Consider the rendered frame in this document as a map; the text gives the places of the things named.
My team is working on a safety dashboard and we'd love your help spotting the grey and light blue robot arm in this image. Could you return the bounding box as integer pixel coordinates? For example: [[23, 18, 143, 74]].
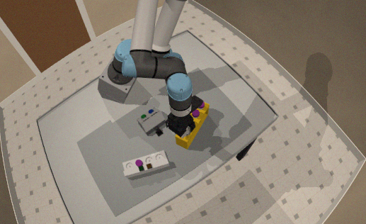
[[108, 0, 203, 117]]

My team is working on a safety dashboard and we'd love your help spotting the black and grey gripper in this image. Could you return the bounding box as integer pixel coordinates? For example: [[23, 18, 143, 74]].
[[166, 113, 195, 138]]

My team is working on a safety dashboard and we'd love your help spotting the grey key housing with blue and green buttons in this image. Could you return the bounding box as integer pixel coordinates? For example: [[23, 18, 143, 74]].
[[137, 107, 166, 136]]

